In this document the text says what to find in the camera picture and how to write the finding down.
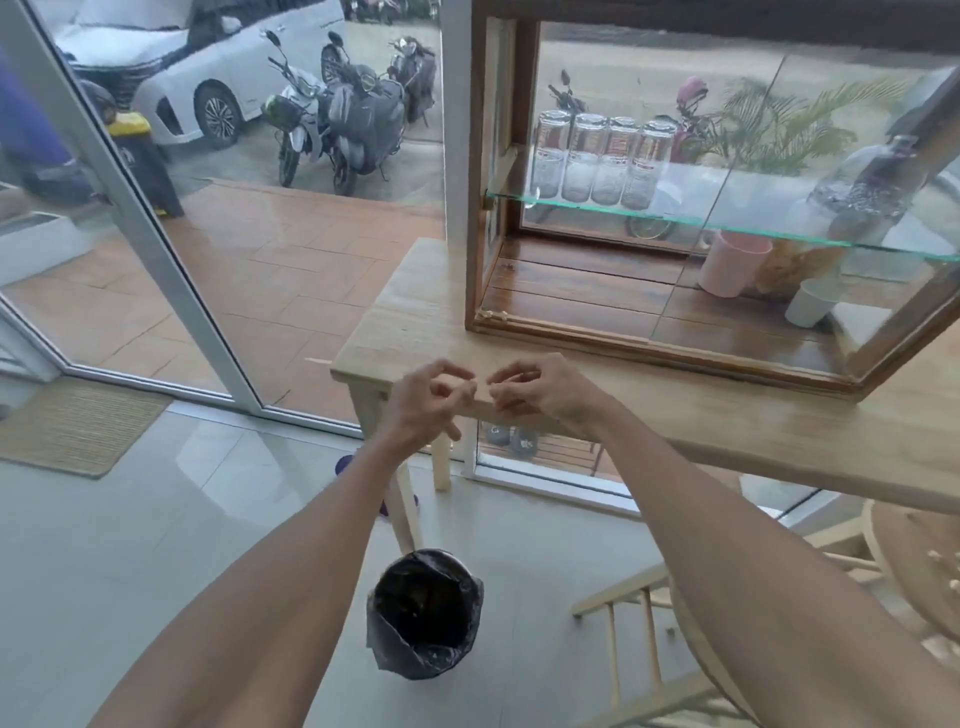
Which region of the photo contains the person's left forearm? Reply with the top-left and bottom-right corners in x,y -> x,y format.
88,431 -> 451,728

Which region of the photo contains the person's right forearm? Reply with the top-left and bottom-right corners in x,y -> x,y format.
581,405 -> 960,728

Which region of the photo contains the white plastic cup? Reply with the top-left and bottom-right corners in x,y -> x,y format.
784,279 -> 843,330

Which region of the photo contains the dark motorcycle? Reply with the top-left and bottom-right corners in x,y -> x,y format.
386,36 -> 439,129

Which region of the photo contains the woven doormat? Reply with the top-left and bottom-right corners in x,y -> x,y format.
0,376 -> 175,480

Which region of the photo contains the wooden table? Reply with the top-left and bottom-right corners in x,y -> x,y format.
330,237 -> 960,560

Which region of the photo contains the round wooden stool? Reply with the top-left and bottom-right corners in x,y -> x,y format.
861,498 -> 960,646

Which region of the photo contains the bin with black bag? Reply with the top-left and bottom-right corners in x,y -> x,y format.
366,549 -> 486,681

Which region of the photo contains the green palm plant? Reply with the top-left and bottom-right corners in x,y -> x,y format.
693,75 -> 931,177

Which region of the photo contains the person's left hand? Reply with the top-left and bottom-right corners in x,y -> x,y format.
370,358 -> 479,453

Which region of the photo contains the wooden chair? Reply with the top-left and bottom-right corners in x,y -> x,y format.
571,517 -> 879,728

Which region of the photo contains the white sliding door frame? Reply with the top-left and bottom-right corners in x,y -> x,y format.
0,0 -> 481,444

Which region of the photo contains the person's right hand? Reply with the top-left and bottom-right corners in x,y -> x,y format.
486,352 -> 618,442

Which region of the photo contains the glass shelf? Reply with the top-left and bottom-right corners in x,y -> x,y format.
483,161 -> 960,265

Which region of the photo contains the white car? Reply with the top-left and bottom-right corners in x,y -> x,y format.
54,0 -> 350,147

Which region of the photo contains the clear drinking glass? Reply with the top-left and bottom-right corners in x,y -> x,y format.
561,113 -> 610,204
591,116 -> 643,207
621,120 -> 679,211
529,109 -> 573,200

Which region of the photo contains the yellow black scooter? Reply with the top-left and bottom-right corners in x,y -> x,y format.
78,81 -> 186,220

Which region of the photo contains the black covered motorcycle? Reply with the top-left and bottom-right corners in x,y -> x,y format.
318,31 -> 410,198

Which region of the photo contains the white motorcycle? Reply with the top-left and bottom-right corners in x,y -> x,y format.
258,28 -> 331,189

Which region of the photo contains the pink plastic cup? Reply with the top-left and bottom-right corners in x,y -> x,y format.
697,230 -> 774,300

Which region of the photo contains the pair of grey shoes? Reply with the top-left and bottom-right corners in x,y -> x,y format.
481,421 -> 538,460

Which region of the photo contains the wooden glass display cabinet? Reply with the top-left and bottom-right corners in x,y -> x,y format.
441,0 -> 960,402

